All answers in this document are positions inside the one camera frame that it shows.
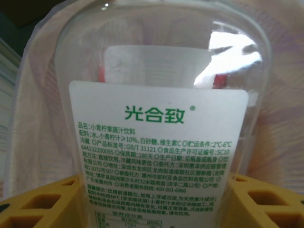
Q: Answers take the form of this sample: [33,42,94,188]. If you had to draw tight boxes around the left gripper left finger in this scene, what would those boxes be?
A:
[0,174,95,228]

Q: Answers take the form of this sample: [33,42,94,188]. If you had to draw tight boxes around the small green carton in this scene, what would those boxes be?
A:
[56,0,273,228]

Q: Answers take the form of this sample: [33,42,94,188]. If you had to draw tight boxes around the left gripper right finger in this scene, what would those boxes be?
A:
[227,174,304,228]

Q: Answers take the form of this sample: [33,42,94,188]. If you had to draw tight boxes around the pink mesh waste bin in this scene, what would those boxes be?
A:
[3,0,304,205]

